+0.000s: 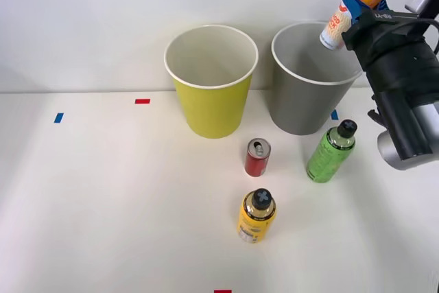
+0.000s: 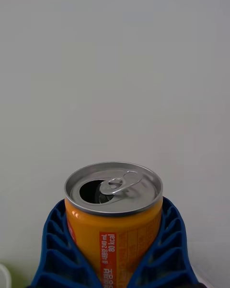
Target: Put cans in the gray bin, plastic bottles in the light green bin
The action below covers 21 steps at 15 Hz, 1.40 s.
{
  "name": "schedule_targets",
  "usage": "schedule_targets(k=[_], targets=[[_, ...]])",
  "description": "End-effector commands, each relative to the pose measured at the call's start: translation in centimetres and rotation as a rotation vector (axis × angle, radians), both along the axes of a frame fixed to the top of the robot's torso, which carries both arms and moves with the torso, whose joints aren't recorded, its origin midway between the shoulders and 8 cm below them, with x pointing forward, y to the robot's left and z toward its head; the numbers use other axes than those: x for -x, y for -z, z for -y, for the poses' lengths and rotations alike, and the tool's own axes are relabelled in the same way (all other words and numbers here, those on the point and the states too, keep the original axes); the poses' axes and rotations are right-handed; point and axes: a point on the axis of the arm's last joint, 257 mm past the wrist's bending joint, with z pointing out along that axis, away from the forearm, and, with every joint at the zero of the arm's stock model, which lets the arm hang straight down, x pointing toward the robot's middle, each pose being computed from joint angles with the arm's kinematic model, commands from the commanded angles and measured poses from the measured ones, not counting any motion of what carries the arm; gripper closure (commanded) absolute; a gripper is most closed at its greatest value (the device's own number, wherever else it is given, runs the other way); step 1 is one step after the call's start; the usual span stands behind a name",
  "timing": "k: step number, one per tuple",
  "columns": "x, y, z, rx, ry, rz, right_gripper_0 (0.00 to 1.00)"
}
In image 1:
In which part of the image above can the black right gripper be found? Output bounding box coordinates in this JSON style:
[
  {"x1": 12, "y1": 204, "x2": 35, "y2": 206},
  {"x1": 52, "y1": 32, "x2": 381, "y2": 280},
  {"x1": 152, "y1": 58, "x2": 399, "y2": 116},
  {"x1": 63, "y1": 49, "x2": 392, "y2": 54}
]
[{"x1": 340, "y1": 0, "x2": 427, "y2": 65}]

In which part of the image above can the orange and white drink can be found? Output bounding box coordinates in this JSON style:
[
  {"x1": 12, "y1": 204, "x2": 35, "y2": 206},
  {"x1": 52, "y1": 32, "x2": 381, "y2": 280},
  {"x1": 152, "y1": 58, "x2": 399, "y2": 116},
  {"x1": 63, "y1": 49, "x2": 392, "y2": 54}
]
[{"x1": 319, "y1": 0, "x2": 390, "y2": 51}]

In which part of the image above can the grey plastic waste bin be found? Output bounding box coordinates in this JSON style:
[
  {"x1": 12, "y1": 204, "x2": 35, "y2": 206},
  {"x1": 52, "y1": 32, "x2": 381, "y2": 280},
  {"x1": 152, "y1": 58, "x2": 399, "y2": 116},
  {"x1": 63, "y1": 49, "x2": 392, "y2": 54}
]
[{"x1": 270, "y1": 21, "x2": 364, "y2": 137}]

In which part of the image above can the green plastic bottle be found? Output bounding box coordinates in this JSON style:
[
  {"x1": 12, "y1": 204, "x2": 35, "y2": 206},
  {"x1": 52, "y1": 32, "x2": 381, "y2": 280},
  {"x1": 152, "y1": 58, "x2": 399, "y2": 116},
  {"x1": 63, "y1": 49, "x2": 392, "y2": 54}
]
[{"x1": 305, "y1": 119, "x2": 358, "y2": 184}]

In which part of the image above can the yellow-green plastic waste bin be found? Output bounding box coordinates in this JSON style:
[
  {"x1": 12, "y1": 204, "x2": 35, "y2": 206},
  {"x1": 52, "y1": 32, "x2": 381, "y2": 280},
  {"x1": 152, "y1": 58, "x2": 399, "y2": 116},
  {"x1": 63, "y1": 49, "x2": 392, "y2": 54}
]
[{"x1": 163, "y1": 24, "x2": 259, "y2": 140}]

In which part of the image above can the red drink can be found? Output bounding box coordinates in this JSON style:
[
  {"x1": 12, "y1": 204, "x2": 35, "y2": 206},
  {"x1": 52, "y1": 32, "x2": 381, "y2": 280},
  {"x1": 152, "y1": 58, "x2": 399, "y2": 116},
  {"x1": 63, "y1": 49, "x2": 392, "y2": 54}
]
[{"x1": 244, "y1": 137, "x2": 272, "y2": 178}]

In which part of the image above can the yellow plastic bottle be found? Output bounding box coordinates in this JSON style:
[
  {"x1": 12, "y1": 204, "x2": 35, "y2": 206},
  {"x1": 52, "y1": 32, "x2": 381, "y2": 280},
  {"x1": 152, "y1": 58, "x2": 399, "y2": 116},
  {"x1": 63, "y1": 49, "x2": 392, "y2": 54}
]
[{"x1": 236, "y1": 187, "x2": 277, "y2": 244}]

